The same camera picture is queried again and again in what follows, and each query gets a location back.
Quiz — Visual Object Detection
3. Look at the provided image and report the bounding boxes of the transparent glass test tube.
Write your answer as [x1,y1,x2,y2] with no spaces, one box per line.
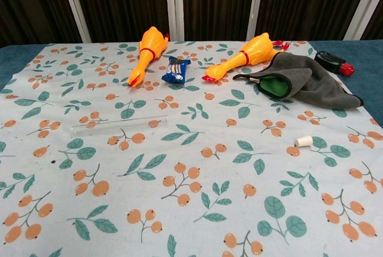
[70,114,168,137]

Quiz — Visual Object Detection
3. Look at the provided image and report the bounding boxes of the small white cylinder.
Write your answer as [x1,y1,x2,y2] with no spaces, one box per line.
[293,136,313,148]

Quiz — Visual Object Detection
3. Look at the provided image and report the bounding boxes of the blue snack packet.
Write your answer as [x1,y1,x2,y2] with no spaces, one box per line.
[161,56,192,84]

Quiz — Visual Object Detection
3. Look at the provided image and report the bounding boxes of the floral patterned tablecloth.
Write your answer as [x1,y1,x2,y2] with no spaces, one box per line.
[0,41,383,257]

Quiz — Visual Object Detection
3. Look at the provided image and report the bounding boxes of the yellow rubber chicken toy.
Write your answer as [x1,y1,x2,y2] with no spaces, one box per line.
[201,32,291,83]
[127,26,171,87]

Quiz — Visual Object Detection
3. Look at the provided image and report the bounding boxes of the grey microfibre cloth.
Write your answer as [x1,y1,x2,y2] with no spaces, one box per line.
[232,52,364,110]

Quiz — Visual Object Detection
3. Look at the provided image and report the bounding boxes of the black device with red cap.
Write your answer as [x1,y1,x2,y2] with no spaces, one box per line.
[314,50,355,76]

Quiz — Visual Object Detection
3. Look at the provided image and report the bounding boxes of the white screen frame post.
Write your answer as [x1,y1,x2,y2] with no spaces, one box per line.
[57,0,92,44]
[343,0,383,41]
[247,0,268,42]
[164,0,185,42]

